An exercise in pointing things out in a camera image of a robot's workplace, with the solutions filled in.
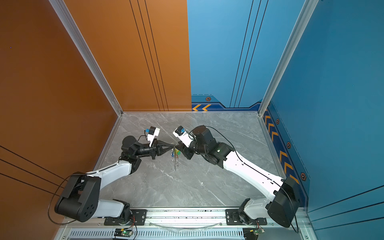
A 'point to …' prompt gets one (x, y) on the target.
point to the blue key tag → (173, 155)
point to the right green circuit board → (259, 231)
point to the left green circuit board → (123, 232)
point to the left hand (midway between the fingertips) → (172, 148)
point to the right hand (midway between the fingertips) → (177, 144)
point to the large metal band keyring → (175, 159)
